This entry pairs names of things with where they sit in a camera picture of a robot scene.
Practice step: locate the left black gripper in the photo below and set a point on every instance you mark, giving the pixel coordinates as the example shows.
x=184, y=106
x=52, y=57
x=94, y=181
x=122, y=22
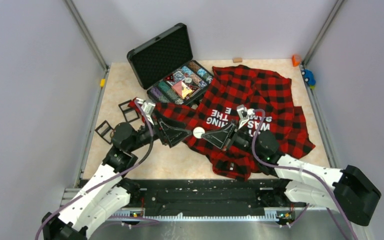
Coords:
x=168, y=134

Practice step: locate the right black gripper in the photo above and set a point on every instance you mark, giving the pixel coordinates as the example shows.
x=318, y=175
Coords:
x=224, y=137

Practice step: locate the red black plaid shirt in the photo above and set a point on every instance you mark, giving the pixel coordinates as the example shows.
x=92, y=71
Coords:
x=254, y=88

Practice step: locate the black square brooch box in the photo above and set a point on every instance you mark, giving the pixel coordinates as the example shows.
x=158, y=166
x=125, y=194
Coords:
x=129, y=113

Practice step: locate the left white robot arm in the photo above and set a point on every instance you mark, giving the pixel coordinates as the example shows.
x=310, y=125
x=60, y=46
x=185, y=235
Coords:
x=107, y=191

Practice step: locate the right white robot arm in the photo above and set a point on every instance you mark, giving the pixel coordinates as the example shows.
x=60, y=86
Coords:
x=348, y=191

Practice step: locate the pink yellow card packet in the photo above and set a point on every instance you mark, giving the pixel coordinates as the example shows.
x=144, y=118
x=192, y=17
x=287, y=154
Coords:
x=182, y=89

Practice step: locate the black open chip case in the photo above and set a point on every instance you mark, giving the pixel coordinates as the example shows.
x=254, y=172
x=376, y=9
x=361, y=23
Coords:
x=165, y=60

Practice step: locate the small wooden block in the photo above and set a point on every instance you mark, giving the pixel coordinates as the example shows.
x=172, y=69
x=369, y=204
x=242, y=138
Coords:
x=237, y=60

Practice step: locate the yellow small clip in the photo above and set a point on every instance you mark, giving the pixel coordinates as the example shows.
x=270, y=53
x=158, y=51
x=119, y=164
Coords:
x=102, y=82

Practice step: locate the orange small object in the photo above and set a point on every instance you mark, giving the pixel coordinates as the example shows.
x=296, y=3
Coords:
x=296, y=60

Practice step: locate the blue toy car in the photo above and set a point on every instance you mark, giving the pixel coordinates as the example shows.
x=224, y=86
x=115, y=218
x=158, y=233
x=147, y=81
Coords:
x=309, y=78

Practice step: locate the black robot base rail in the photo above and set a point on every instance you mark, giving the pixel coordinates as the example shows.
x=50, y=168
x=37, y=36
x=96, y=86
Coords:
x=210, y=197

